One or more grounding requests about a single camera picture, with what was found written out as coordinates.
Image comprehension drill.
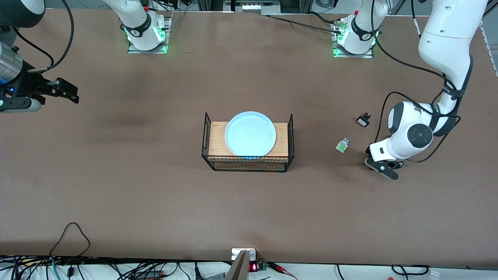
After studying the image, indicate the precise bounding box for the light blue round plate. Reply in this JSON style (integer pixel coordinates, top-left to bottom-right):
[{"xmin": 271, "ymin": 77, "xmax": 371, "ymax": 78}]
[{"xmin": 225, "ymin": 111, "xmax": 277, "ymax": 158}]

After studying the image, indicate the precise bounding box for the red clip lead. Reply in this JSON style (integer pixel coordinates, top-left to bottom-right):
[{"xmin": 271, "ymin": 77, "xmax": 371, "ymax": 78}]
[{"xmin": 268, "ymin": 262, "xmax": 298, "ymax": 280}]

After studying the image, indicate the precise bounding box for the wooden board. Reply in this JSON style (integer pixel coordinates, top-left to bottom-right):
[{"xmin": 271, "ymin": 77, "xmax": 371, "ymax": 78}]
[{"xmin": 209, "ymin": 121, "xmax": 289, "ymax": 171}]

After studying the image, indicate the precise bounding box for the black power adapter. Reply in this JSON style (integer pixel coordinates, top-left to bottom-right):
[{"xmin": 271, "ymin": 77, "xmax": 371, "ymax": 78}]
[{"xmin": 134, "ymin": 270, "xmax": 164, "ymax": 280}]

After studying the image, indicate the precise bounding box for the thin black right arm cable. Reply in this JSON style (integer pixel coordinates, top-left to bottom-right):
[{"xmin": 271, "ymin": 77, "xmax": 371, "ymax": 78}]
[{"xmin": 12, "ymin": 27, "xmax": 55, "ymax": 70}]

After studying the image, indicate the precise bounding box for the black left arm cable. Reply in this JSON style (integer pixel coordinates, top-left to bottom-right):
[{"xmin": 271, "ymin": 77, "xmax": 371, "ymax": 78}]
[{"xmin": 366, "ymin": 0, "xmax": 462, "ymax": 164}]

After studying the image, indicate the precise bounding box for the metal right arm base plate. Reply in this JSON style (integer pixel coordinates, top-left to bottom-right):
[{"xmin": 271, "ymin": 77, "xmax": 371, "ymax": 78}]
[{"xmin": 127, "ymin": 16, "xmax": 172, "ymax": 54}]

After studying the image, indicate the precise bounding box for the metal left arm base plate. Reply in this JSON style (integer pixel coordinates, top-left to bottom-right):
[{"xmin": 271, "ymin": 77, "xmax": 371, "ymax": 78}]
[{"xmin": 332, "ymin": 19, "xmax": 375, "ymax": 59}]

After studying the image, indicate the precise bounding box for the black coiled cable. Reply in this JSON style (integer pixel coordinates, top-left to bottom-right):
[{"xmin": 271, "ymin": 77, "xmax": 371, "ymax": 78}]
[{"xmin": 391, "ymin": 264, "xmax": 431, "ymax": 277}]

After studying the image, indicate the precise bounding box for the black wire basket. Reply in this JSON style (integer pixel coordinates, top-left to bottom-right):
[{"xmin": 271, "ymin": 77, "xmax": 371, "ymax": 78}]
[{"xmin": 201, "ymin": 112, "xmax": 295, "ymax": 173}]

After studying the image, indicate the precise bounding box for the black looped cable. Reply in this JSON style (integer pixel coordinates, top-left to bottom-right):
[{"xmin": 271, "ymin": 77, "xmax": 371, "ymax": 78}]
[{"xmin": 49, "ymin": 222, "xmax": 91, "ymax": 259}]

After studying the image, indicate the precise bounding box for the black cable across table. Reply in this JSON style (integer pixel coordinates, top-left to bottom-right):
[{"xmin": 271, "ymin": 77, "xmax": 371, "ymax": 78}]
[{"xmin": 268, "ymin": 15, "xmax": 344, "ymax": 34}]

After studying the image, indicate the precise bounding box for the silver stand bracket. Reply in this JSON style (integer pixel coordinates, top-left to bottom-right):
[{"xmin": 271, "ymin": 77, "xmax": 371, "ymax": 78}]
[{"xmin": 231, "ymin": 248, "xmax": 256, "ymax": 261}]

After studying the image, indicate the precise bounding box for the aluminium profile rail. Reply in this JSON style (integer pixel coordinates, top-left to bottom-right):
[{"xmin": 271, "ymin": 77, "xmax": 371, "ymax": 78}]
[{"xmin": 479, "ymin": 19, "xmax": 498, "ymax": 77}]

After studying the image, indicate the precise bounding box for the grey camera stand bar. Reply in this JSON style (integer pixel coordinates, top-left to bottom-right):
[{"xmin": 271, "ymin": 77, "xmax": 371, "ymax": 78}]
[{"xmin": 225, "ymin": 250, "xmax": 249, "ymax": 280}]

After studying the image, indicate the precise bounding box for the aluminium frame structure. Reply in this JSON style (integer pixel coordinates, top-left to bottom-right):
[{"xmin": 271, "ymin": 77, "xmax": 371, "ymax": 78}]
[{"xmin": 198, "ymin": 0, "xmax": 314, "ymax": 16}]

